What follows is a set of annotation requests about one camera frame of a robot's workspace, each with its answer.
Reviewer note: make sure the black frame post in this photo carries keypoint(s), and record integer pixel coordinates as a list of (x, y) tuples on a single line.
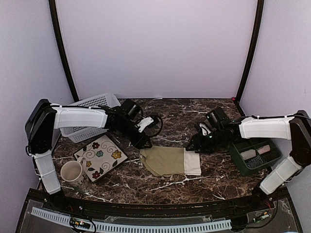
[(251, 51), (61, 49)]

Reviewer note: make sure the white slotted cable duct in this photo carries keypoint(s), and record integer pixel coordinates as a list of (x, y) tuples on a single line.
[(82, 225)]

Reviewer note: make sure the pink white underwear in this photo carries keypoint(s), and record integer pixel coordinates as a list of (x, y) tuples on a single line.
[(263, 149)]

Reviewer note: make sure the black striped rolled cloth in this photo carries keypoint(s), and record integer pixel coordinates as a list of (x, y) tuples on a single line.
[(255, 162)]

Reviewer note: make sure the green divided organizer box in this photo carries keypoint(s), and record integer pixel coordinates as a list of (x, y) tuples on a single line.
[(271, 157)]

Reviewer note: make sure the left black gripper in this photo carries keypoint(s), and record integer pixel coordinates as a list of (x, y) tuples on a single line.
[(139, 143)]

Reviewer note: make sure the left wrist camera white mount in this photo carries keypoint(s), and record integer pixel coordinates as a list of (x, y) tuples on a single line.
[(144, 123)]

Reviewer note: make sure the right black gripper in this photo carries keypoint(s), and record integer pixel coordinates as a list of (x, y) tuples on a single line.
[(199, 143)]

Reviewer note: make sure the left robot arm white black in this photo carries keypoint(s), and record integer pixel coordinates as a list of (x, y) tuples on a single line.
[(48, 117)]

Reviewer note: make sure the right black frame post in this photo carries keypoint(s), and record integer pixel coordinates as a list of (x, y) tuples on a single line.
[(251, 51)]

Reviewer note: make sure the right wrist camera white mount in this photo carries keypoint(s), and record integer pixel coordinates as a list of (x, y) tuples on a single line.
[(204, 129)]

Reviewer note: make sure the olive green cloth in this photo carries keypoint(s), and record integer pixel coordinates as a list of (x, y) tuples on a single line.
[(169, 161)]

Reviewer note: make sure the left black frame post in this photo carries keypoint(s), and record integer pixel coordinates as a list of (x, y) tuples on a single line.
[(61, 49)]

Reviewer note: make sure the grey rolled cloth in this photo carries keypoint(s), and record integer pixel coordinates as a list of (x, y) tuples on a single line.
[(248, 154)]

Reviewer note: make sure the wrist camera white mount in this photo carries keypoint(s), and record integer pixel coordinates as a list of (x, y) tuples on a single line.
[(204, 129), (144, 123)]

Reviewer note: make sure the floral square ceramic plate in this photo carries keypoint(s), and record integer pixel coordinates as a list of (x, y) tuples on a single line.
[(102, 155)]

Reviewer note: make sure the beige floral mug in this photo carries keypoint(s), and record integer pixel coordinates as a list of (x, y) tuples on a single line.
[(73, 172)]

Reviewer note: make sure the black front table rail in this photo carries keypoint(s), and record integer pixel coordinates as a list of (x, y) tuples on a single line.
[(88, 205)]

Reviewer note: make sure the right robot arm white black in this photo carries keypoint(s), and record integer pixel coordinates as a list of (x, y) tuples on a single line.
[(295, 128)]

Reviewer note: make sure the white plastic mesh basket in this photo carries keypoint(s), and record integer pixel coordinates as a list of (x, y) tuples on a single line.
[(82, 122)]

